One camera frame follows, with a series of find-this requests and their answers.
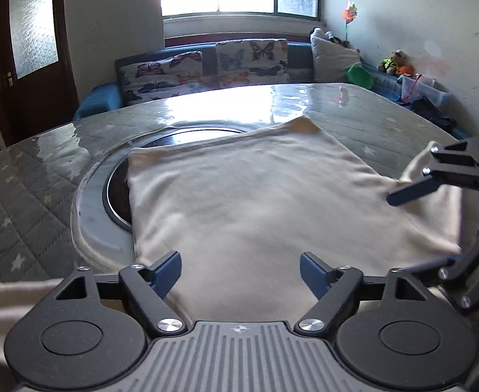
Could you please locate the dark clothing pile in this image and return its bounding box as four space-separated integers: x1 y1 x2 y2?
413 98 458 131

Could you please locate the cream cloth garment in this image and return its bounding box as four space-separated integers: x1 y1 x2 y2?
0 115 464 376

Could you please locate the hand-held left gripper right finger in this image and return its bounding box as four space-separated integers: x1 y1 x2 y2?
294 252 428 336

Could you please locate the blue sofa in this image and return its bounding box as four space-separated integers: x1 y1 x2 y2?
74 41 452 121

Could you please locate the clear plastic storage box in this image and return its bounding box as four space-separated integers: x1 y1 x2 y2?
400 74 452 107

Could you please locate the butterfly print cushion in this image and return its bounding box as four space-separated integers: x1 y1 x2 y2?
119 51 205 105
215 39 289 88

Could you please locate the teddy bear toy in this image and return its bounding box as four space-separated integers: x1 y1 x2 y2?
378 50 407 75

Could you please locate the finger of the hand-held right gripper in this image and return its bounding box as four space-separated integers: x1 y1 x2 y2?
386 141 479 207
403 207 479 315

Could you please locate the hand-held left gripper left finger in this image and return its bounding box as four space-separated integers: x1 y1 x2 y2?
54 250 187 336

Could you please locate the green plastic bowl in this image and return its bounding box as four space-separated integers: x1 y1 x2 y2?
346 64 375 88

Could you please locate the colourful pinwheel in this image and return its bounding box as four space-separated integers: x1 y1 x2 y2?
341 0 358 45

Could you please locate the dark wooden glass door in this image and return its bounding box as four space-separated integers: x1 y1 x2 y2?
0 0 79 143

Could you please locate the panda plush toy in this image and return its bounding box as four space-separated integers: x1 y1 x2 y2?
313 28 348 45

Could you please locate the round black induction cooktop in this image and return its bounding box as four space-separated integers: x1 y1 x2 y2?
72 124 248 262

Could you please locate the grey pillow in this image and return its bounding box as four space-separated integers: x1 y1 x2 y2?
311 33 362 82

